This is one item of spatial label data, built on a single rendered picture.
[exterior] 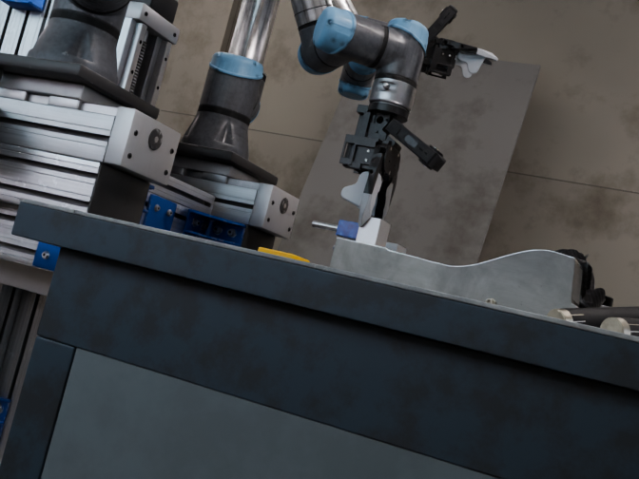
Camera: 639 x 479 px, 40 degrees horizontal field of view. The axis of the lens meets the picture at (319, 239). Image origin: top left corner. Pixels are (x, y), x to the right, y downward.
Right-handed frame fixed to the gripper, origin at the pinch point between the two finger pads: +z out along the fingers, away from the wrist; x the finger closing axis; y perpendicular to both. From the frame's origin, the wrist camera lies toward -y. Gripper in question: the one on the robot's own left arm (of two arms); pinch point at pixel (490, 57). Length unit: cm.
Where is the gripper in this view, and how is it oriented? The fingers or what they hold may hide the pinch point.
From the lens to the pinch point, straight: 219.6
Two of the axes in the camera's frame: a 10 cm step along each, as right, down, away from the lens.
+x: 0.2, 0.6, -10.0
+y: -2.5, 9.7, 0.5
